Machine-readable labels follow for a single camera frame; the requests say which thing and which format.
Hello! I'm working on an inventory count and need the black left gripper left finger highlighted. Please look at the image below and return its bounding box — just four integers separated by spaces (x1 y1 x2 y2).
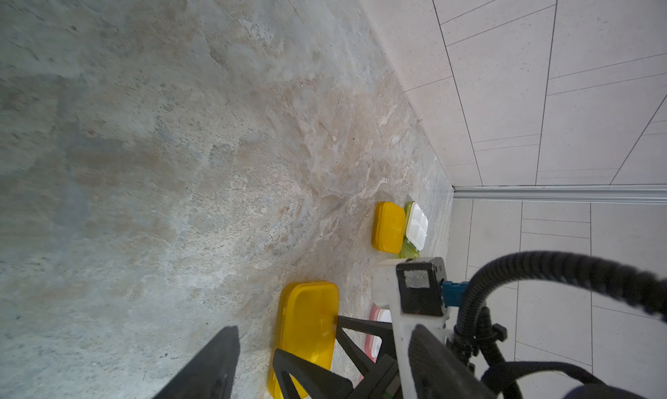
155 326 241 399

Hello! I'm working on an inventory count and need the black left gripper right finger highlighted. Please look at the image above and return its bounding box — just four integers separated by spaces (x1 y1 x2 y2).
408 324 495 398

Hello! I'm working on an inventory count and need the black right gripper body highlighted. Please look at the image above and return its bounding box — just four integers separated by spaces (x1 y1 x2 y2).
347 353 401 398

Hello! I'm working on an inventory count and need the pink pillbox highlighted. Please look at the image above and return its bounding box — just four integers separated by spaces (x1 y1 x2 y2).
364 304 392 362

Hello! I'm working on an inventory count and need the yellow six-slot pillbox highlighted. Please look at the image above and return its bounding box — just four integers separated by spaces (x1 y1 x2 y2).
274 281 339 371

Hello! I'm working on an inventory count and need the small yellow pillbox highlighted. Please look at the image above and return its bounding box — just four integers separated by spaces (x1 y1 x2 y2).
372 201 406 254

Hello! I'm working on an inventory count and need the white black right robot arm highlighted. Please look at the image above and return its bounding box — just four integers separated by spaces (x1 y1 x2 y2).
275 251 666 398

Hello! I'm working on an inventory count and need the green pillbox far right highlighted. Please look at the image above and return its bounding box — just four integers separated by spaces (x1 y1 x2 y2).
399 201 428 258

